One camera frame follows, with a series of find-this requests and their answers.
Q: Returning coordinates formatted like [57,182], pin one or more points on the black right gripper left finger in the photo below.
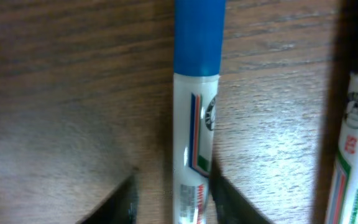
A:
[119,207]

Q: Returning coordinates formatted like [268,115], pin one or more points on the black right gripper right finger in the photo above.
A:
[231,206]

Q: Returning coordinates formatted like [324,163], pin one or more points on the blue whiteboard marker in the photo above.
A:
[198,44]

